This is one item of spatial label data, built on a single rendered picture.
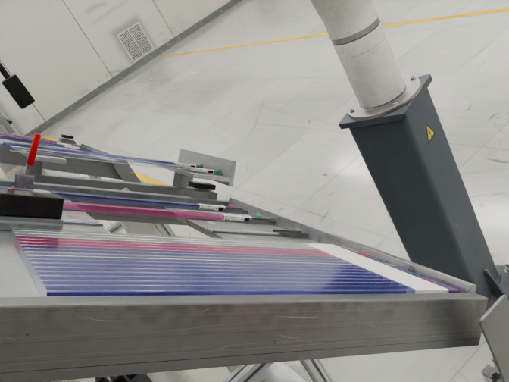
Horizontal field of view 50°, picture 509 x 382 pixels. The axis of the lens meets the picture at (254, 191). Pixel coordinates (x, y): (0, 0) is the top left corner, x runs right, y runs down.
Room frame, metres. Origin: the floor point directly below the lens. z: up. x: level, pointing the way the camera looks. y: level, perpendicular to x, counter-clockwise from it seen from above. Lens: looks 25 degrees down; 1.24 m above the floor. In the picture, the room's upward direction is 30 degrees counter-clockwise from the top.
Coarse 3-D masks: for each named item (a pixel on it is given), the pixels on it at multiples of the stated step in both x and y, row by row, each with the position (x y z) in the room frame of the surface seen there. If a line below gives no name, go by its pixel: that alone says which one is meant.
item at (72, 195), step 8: (56, 192) 0.96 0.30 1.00; (64, 192) 0.98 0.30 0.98; (88, 200) 0.98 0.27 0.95; (96, 200) 0.98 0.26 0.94; (104, 200) 0.98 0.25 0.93; (112, 200) 0.99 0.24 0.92; (120, 200) 0.99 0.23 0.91; (128, 200) 1.00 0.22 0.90; (136, 200) 1.00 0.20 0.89; (144, 200) 1.01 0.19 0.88; (152, 200) 1.01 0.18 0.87; (160, 200) 1.02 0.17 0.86; (232, 208) 1.06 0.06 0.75
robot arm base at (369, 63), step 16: (384, 32) 1.25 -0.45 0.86; (336, 48) 1.26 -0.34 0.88; (352, 48) 1.22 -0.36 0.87; (368, 48) 1.21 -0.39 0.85; (384, 48) 1.22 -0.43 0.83; (352, 64) 1.24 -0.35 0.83; (368, 64) 1.21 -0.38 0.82; (384, 64) 1.21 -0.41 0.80; (352, 80) 1.26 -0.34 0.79; (368, 80) 1.22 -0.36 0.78; (384, 80) 1.21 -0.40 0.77; (400, 80) 1.23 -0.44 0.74; (416, 80) 1.25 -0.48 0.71; (368, 96) 1.23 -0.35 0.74; (384, 96) 1.21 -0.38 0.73; (400, 96) 1.21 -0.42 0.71; (352, 112) 1.27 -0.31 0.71; (368, 112) 1.22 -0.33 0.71; (384, 112) 1.18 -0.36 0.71
